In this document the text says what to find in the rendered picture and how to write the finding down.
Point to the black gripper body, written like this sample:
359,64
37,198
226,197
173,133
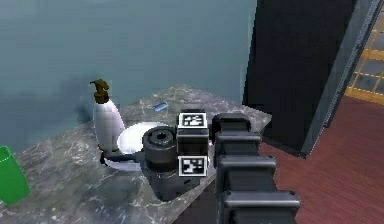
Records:
160,156

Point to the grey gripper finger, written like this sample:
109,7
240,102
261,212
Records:
122,157

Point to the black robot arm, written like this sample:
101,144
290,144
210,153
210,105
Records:
246,180

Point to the white bowl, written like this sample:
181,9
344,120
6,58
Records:
133,138

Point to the grey marble counter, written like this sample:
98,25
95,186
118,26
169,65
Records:
100,186

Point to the white soap pump bottle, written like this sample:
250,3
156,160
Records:
106,123

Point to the small blue card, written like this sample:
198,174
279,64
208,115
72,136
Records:
160,106

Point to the green cup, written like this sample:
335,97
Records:
10,178

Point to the black door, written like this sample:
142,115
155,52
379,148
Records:
293,70

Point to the yellow framed window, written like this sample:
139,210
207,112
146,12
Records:
366,66

